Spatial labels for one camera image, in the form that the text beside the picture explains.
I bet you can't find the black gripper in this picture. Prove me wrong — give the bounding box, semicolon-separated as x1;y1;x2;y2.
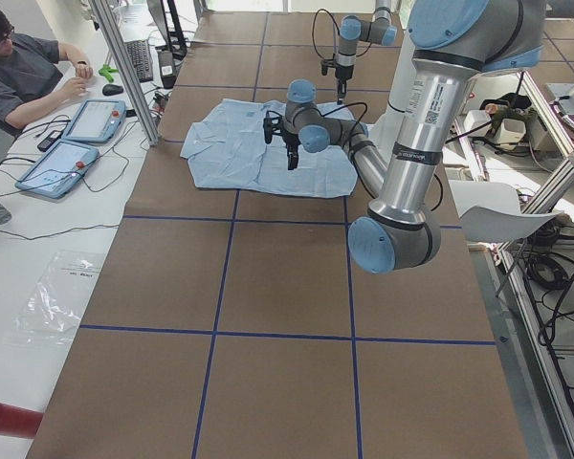
279;121;300;170
334;53;354;105

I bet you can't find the light blue button-up shirt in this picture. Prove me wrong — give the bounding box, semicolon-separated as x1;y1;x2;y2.
181;98;357;198

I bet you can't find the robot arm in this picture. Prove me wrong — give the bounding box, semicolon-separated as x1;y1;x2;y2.
334;1;397;104
264;1;546;273

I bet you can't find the white curved panel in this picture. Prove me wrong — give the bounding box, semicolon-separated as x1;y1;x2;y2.
449;180;561;243

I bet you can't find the black keyboard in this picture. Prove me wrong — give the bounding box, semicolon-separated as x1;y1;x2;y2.
124;39;153;82

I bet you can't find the black computer mouse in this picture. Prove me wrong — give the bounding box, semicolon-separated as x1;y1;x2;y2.
101;83;124;97

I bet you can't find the upper blue teach pendant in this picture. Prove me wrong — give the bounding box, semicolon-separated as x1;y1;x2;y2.
62;98;126;144

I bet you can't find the blue teach pendant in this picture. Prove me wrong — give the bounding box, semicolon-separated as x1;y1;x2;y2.
15;140;99;199
62;98;126;144

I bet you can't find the lower blue teach pendant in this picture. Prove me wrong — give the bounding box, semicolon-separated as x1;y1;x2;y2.
15;140;99;199

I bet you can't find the seated person in grey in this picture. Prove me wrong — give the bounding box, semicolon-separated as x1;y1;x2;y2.
0;10;94;137

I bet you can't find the clear plastic bag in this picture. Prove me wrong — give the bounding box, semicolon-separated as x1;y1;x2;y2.
6;251;106;349

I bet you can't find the red fire extinguisher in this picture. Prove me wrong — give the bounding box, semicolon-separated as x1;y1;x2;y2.
0;403;44;439

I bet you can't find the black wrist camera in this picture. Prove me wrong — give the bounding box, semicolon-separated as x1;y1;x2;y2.
263;111;283;144
320;59;336;76

